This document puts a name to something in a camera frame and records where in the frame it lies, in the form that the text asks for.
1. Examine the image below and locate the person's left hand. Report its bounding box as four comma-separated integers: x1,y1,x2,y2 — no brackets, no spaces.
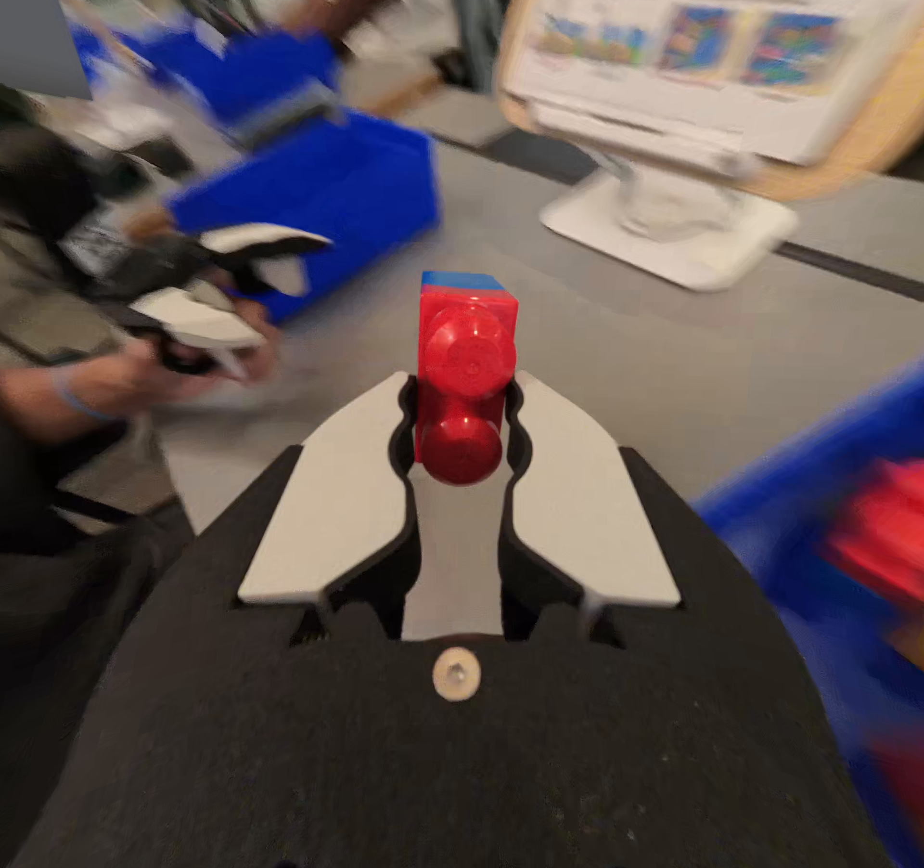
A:
101,301,284,415

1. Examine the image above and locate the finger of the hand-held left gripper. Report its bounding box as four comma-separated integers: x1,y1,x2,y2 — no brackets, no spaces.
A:
198,224,334,262
130,286,270,350

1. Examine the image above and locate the blue toy block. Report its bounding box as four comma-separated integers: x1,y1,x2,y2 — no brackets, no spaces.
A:
421,272,508,294

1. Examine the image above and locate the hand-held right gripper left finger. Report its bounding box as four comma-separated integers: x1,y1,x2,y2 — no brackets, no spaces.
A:
237,371,421,641

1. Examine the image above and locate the person's dark clothing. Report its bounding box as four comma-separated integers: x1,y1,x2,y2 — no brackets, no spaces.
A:
0,413,196,868

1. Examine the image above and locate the printed instruction sheet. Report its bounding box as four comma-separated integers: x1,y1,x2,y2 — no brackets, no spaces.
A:
505,0,918,165

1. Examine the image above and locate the grey desk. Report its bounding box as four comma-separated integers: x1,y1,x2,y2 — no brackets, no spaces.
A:
148,88,924,544

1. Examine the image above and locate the blue wristband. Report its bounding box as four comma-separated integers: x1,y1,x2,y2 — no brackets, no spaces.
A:
51,368,120,425

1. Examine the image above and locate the blue plastic bin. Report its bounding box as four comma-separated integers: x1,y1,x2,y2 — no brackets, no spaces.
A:
692,363,924,868
68,23,342,129
166,110,443,326

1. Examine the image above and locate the red two-stud block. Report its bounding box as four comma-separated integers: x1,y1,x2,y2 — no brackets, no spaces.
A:
415,289,521,488

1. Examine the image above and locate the wooden board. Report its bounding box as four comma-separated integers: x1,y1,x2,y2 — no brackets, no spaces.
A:
494,0,924,203

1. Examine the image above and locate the blue denim jacket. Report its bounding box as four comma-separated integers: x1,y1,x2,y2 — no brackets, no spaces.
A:
448,0,504,92

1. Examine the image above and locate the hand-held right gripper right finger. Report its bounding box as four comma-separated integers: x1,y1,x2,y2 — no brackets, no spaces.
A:
498,370,682,641

